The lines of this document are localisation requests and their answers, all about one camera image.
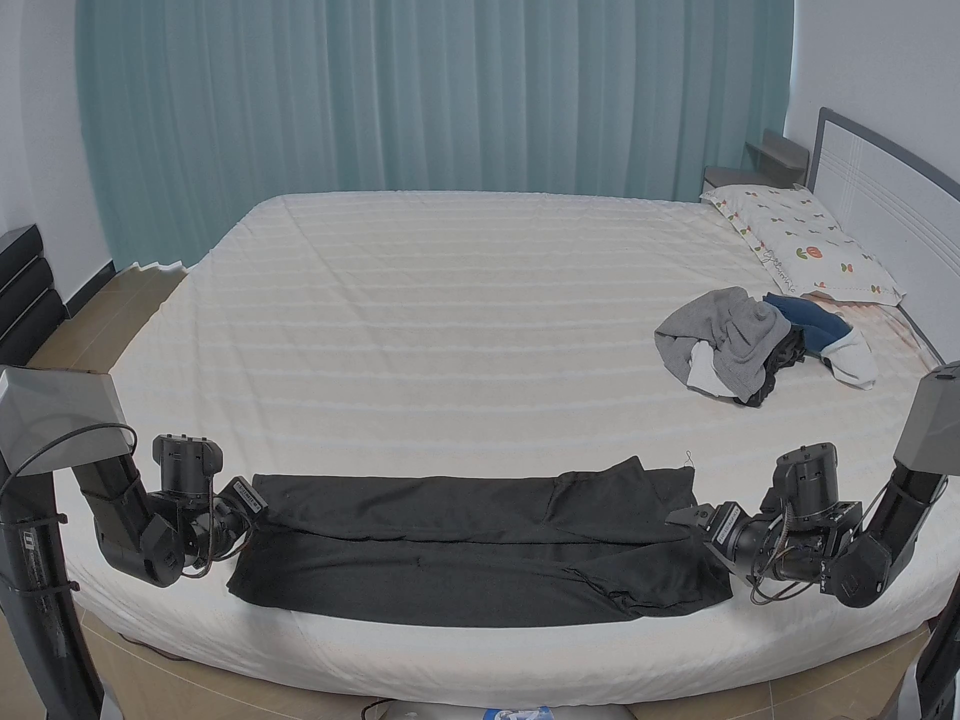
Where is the black chest of drawers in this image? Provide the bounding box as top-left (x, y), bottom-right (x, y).
top-left (0, 224), bottom-right (73, 370)

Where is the grey bedside table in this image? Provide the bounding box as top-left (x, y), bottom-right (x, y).
top-left (702, 128), bottom-right (811, 193)

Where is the black T-shirt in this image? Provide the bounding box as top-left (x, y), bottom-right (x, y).
top-left (227, 454), bottom-right (735, 621)

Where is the bed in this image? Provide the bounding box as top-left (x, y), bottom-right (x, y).
top-left (52, 107), bottom-right (960, 720)

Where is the white printed pillow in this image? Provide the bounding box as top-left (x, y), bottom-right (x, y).
top-left (699, 183), bottom-right (906, 307)

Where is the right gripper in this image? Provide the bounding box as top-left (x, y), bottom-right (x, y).
top-left (666, 503), bottom-right (774, 579)

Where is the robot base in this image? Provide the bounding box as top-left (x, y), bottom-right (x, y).
top-left (393, 704), bottom-right (560, 720)

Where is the pile of clothes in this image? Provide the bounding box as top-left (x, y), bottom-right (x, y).
top-left (654, 287), bottom-right (879, 409)

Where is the blue-green curtain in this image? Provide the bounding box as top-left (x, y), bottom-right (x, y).
top-left (75, 0), bottom-right (796, 272)

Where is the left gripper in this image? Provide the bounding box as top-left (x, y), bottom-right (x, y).
top-left (212, 479), bottom-right (269, 538)

